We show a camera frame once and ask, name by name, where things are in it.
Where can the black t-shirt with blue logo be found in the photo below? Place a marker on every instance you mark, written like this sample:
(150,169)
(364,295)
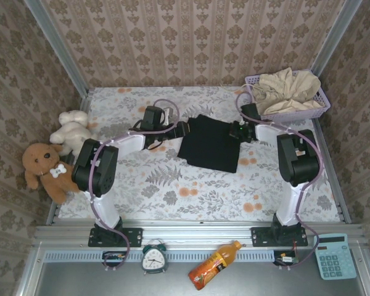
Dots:
(209,148)

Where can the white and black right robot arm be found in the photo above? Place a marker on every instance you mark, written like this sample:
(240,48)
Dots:
(299,157)

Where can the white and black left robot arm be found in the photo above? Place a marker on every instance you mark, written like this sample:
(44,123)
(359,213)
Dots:
(94,169)

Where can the purple plastic basket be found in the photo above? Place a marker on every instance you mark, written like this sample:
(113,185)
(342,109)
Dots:
(296,116)

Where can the floral tablecloth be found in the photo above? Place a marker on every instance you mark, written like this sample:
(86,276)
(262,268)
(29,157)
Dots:
(172,203)

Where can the white plush toy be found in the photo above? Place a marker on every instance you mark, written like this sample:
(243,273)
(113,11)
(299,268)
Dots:
(72,129)

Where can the dark green alarm clock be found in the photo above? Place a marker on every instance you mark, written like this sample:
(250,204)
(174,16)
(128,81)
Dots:
(154,259)

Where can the orange juice bottle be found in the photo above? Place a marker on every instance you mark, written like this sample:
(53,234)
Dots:
(212,265)

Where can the black connector board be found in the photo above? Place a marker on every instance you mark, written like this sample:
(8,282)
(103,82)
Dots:
(285,258)
(114,257)

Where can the brown plush dog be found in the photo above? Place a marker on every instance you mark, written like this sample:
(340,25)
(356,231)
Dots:
(40,160)

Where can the light blue calculator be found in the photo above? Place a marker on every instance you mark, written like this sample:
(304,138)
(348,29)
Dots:
(334,259)

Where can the aluminium frame beam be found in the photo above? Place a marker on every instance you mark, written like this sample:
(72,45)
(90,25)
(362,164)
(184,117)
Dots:
(188,231)

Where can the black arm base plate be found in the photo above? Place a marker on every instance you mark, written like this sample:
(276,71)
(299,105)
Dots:
(134,237)
(259,237)

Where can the aluminium frame post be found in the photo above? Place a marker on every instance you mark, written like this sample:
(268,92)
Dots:
(336,37)
(65,58)

